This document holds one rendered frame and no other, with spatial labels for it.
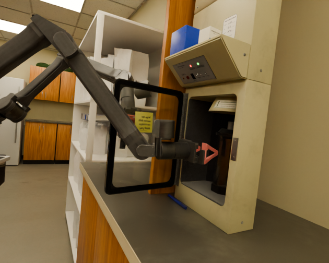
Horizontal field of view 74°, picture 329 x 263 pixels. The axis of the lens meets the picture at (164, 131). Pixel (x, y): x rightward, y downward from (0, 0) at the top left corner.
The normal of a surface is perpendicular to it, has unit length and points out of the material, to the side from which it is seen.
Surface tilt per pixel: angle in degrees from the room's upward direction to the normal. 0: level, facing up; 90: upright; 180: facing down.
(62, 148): 90
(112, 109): 89
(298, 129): 90
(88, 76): 89
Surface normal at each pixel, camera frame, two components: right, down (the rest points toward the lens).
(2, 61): 0.19, 0.05
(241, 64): 0.47, 0.10
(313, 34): -0.87, -0.07
